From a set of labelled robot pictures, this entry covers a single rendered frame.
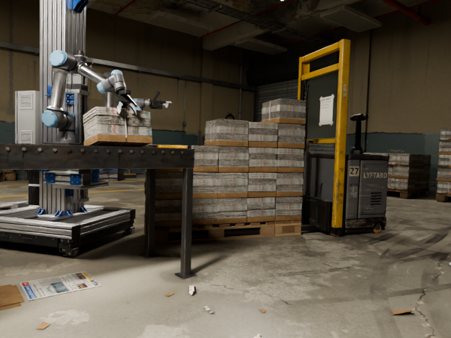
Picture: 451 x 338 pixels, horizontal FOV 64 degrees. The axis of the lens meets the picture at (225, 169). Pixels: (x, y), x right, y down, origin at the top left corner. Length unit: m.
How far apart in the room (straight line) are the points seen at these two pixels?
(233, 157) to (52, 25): 1.82
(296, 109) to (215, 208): 1.21
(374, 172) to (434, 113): 5.38
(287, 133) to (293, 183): 0.48
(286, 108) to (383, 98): 6.38
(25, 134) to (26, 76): 6.17
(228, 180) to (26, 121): 1.73
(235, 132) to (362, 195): 1.42
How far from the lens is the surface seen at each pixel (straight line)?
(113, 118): 2.45
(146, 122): 2.54
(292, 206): 3.50
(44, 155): 1.90
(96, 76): 2.81
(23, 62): 9.50
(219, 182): 3.14
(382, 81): 9.75
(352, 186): 3.68
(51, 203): 3.26
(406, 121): 9.33
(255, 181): 3.28
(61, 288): 2.28
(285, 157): 3.41
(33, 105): 3.30
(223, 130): 3.14
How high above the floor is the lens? 0.80
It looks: 3 degrees down
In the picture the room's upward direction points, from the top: 2 degrees clockwise
